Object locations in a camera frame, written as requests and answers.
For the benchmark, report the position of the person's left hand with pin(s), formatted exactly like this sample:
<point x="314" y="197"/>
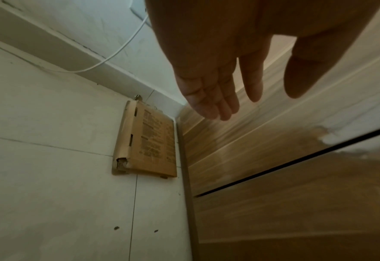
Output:
<point x="215" y="38"/>

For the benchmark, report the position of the small metal door stopper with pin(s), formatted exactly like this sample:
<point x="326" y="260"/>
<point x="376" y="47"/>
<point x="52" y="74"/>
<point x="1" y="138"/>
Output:
<point x="138" y="97"/>

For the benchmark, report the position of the flattened brown cardboard box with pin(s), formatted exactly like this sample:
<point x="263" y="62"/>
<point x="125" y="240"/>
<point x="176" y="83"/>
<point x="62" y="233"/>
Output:
<point x="151" y="142"/>

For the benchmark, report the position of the wooden cabinet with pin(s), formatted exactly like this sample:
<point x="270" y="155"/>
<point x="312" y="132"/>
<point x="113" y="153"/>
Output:
<point x="273" y="204"/>

